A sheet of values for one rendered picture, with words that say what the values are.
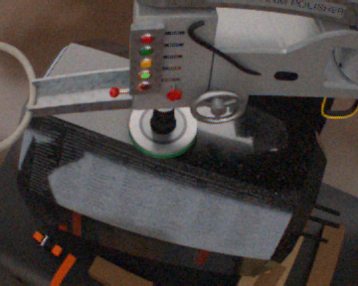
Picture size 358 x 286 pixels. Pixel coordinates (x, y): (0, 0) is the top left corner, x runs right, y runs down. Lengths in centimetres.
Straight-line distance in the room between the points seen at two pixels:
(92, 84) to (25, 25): 200
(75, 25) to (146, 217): 184
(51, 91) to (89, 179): 42
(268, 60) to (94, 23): 213
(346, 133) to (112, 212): 169
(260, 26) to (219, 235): 80
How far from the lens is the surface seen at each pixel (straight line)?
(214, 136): 190
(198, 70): 144
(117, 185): 192
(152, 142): 181
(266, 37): 145
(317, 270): 264
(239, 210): 186
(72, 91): 169
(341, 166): 303
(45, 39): 344
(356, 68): 160
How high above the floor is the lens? 249
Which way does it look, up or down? 60 degrees down
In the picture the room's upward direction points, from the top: 6 degrees clockwise
